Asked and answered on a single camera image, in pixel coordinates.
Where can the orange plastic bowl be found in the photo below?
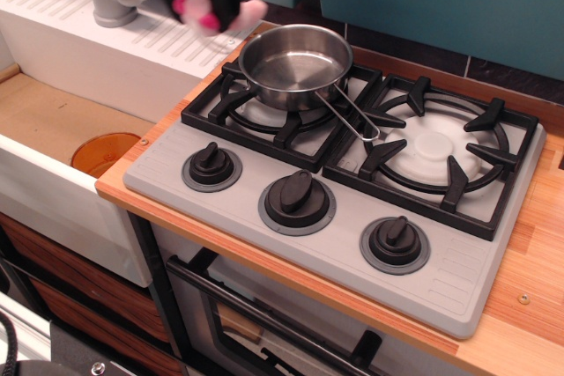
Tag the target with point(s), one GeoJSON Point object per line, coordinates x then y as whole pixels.
{"type": "Point", "coordinates": [98, 154]}

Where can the black right burner grate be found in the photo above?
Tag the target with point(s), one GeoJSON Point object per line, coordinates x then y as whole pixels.
{"type": "Point", "coordinates": [458, 161]}

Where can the black right stove knob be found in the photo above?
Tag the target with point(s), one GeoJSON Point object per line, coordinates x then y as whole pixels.
{"type": "Point", "coordinates": [395, 246]}

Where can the wooden drawer unit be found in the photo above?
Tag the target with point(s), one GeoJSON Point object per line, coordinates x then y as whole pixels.
{"type": "Point", "coordinates": [110, 312]}

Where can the white toy sink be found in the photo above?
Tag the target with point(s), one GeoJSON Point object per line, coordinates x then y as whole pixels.
{"type": "Point", "coordinates": [66, 80]}

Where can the stainless steel pan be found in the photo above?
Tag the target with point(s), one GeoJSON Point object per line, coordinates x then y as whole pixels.
{"type": "Point", "coordinates": [301, 68]}

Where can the black middle stove knob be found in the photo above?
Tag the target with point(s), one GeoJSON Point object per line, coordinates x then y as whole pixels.
{"type": "Point", "coordinates": [297, 205]}

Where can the black burner grate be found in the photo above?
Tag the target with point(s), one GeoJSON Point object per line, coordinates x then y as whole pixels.
{"type": "Point", "coordinates": [458, 161]}
{"type": "Point", "coordinates": [227, 110]}

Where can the grey toy stove top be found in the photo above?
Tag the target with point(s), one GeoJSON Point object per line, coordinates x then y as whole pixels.
{"type": "Point", "coordinates": [449, 293]}

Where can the black stove knob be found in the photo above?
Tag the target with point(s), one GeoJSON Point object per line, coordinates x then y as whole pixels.
{"type": "Point", "coordinates": [211, 169]}
{"type": "Point", "coordinates": [297, 205]}
{"type": "Point", "coordinates": [395, 246]}

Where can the toy oven door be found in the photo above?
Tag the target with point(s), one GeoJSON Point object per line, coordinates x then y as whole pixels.
{"type": "Point", "coordinates": [245, 348]}

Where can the pink stuffed pig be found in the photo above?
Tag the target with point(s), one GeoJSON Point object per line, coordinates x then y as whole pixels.
{"type": "Point", "coordinates": [198, 15]}

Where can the black left burner grate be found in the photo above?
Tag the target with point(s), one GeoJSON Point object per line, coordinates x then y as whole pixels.
{"type": "Point", "coordinates": [227, 110]}

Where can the black left stove knob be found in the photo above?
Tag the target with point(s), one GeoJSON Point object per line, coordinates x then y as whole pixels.
{"type": "Point", "coordinates": [211, 169]}

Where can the black oven door handle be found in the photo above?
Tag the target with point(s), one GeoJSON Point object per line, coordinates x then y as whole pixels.
{"type": "Point", "coordinates": [195, 273]}

